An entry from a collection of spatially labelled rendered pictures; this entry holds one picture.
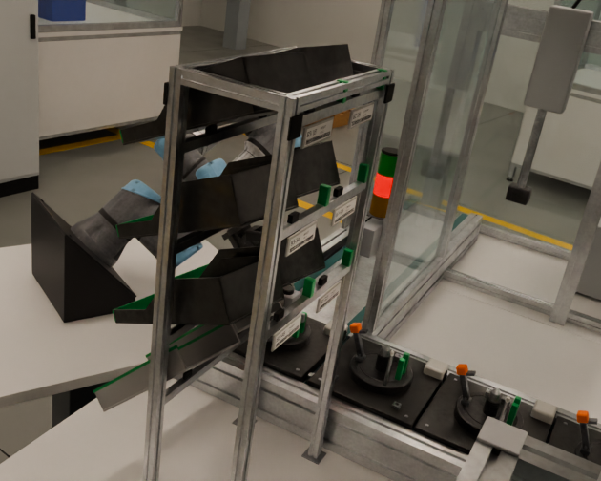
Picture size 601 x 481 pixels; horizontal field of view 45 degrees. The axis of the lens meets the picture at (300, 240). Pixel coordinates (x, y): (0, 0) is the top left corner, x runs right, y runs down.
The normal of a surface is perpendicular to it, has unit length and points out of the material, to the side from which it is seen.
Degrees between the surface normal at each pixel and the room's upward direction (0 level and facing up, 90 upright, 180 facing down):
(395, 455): 90
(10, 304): 0
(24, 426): 0
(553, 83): 90
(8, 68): 90
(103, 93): 90
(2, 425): 0
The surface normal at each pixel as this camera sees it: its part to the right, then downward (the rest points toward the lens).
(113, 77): 0.81, 0.34
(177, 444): 0.14, -0.90
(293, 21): -0.58, 0.26
